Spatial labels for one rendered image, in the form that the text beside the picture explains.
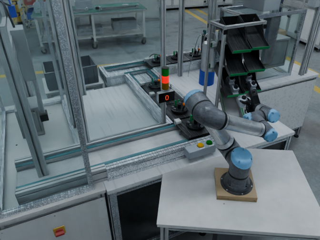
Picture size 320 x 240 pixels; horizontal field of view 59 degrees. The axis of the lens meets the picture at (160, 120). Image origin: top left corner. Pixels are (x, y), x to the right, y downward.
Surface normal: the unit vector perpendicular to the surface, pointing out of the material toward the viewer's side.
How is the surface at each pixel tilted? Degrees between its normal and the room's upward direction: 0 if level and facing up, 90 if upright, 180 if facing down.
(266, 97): 90
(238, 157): 11
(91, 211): 90
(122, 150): 0
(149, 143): 0
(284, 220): 0
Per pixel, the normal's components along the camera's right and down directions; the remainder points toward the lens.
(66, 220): 0.40, 0.49
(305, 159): 0.00, -0.85
